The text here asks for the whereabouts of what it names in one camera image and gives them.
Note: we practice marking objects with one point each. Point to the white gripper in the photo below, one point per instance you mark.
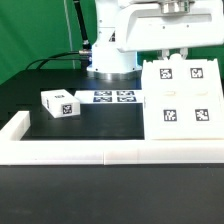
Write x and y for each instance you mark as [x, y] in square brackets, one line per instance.
[143, 26]

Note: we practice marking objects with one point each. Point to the white cabinet door panel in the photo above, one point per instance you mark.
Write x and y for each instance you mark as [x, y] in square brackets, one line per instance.
[162, 101]
[203, 100]

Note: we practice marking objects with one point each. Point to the white cabinet body box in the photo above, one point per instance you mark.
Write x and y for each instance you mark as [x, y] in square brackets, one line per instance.
[183, 99]

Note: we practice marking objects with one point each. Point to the small white cabinet top block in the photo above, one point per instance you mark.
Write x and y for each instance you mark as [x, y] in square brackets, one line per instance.
[60, 103]

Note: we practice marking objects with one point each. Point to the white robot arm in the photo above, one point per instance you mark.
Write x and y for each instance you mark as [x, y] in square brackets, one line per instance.
[108, 62]

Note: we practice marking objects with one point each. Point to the white base marker sheet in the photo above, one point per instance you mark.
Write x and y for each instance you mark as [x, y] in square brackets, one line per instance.
[109, 96]

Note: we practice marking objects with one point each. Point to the white U-shaped obstacle frame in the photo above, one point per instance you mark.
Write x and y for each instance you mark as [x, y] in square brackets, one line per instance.
[15, 151]

